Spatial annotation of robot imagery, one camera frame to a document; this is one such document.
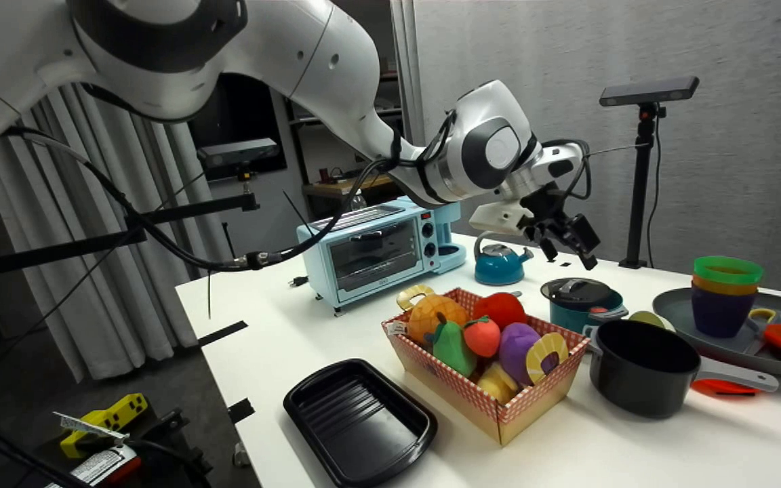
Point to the green plastic cup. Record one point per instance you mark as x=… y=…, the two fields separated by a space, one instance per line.
x=727 y=269

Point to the red checkered cardboard basket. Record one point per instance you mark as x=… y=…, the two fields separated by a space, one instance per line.
x=461 y=400

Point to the orange plush pumpkin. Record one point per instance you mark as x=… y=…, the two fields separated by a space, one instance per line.
x=434 y=315

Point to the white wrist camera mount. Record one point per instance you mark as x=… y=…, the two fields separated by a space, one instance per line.
x=501 y=219

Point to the black bar camera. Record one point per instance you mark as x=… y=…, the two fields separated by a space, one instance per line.
x=650 y=90

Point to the red plush tomato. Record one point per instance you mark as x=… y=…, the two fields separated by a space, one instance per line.
x=501 y=309

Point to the yellow hand tool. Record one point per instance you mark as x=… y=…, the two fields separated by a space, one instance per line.
x=109 y=418

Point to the orange plastic cup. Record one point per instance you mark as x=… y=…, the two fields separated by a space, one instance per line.
x=724 y=288

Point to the black monitor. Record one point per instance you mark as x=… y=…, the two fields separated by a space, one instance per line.
x=237 y=137

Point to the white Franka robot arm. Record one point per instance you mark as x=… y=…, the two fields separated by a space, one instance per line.
x=298 y=56

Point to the red plush strawberry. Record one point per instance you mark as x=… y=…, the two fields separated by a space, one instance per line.
x=484 y=339

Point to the yellow plush toy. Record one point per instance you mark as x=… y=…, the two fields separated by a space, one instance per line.
x=496 y=384

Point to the dark glass pot lid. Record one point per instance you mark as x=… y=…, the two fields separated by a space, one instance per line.
x=576 y=290

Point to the black camera stand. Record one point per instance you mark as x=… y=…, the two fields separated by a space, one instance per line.
x=640 y=190

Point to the purple plush eggplant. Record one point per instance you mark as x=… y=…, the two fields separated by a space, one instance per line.
x=515 y=347

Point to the light blue toaster oven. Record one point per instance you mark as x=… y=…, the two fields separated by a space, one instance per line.
x=372 y=254

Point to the teal toy pot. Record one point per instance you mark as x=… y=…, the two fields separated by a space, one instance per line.
x=579 y=319

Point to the red and white device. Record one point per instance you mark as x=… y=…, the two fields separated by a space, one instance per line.
x=107 y=465

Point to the grey backdrop curtain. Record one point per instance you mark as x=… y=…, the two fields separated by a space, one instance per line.
x=724 y=179

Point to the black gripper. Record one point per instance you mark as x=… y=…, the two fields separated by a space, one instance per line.
x=553 y=215

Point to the black baking tray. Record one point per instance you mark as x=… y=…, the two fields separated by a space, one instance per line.
x=353 y=425

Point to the green plush pear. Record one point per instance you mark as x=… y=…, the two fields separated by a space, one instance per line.
x=453 y=351

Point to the black boom pole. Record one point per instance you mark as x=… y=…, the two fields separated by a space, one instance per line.
x=46 y=254
x=190 y=209

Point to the purple plastic cup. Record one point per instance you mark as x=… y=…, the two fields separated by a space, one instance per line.
x=720 y=315

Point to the teal toy kettle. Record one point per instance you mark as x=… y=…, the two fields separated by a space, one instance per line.
x=496 y=267

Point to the white pleated curtain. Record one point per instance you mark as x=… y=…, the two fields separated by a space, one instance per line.
x=67 y=227

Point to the grey round serving tray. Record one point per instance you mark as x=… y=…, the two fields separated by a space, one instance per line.
x=678 y=313

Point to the purple yellow plush slice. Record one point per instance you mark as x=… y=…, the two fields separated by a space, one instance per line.
x=545 y=355

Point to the pale yellow toy slice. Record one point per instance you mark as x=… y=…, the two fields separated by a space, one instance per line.
x=651 y=319

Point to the black table clamp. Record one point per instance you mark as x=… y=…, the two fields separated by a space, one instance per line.
x=224 y=334
x=243 y=411

